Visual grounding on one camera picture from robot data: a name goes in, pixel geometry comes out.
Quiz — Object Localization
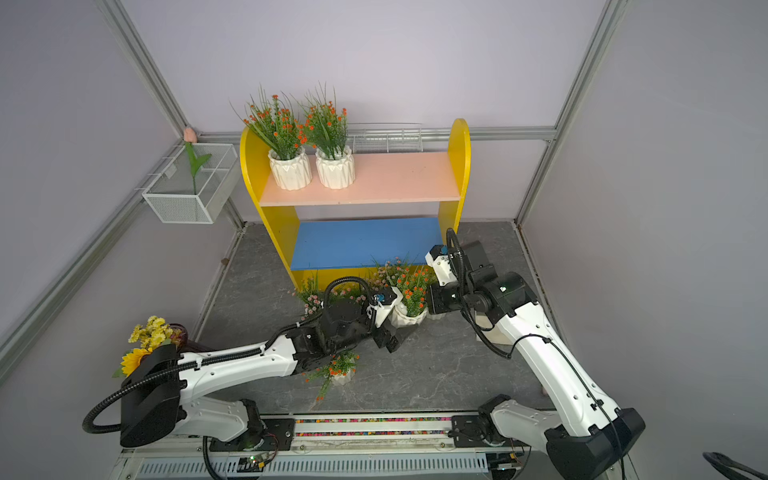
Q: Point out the pink plant far left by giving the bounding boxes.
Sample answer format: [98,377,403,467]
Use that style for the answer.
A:
[295,273,324,318]

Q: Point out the pink plant back centre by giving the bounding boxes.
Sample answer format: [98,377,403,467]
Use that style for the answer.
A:
[369,257,412,292]

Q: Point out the black cable bottom right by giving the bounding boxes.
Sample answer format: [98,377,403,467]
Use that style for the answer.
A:
[701,451,768,480]

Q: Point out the pink plant middle left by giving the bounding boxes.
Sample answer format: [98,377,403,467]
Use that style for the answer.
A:
[331,282,368,305]

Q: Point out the beige gardening glove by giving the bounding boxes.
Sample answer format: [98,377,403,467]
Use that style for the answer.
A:
[475,312,514,346]

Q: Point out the yellow sunflower bouquet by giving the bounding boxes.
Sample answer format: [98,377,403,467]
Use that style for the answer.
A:
[112,316,188,378]

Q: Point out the pink artificial tulip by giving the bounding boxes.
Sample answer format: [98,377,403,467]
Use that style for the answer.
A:
[183,126,211,194]

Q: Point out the white mesh hanging basket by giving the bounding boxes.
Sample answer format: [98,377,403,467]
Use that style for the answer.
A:
[142,143,240,224]

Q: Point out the orange plant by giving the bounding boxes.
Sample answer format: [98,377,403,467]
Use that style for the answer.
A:
[304,351,360,401]
[241,87,312,191]
[387,265,437,328]
[301,84,355,190]

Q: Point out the pink plant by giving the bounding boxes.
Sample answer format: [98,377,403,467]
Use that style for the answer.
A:
[369,257,412,292]
[331,282,368,305]
[295,273,324,318]

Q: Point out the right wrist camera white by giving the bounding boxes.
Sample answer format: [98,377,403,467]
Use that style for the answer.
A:
[425,245,457,286]

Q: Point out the yellow rack pink blue shelves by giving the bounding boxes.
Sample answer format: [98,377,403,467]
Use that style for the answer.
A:
[240,119,472,287]

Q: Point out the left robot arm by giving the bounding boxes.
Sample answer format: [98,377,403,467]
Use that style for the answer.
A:
[82,276,403,448]

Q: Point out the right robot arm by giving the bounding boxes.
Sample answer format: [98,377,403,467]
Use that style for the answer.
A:
[425,229,646,479]

